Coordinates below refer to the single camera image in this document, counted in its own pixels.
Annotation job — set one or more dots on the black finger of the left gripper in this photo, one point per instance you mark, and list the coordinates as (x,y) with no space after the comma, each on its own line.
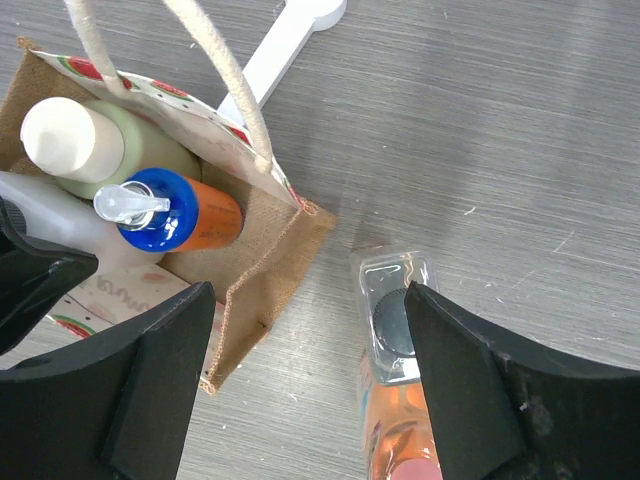
(35,275)

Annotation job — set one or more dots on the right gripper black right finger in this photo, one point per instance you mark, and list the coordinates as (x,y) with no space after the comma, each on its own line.
(503,406)

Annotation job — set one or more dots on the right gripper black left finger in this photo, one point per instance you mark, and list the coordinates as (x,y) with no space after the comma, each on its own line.
(116,405)

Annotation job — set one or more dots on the white bottle grey cap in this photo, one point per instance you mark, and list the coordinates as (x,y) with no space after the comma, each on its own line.
(54,215)

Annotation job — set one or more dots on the pink cap lotion bottle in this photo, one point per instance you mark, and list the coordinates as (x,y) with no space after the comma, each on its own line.
(397,437)

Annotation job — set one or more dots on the blue cap orange bottle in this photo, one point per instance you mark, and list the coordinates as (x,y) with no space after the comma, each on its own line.
(160,211)

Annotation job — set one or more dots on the clear bottle grey cap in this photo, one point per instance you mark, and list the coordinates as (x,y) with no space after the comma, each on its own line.
(382,276)

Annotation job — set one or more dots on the cream cap bottle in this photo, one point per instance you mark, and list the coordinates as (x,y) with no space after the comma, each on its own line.
(86,146)

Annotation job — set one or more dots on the metal clothes rack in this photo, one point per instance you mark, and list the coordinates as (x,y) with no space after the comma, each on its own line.
(292,28)

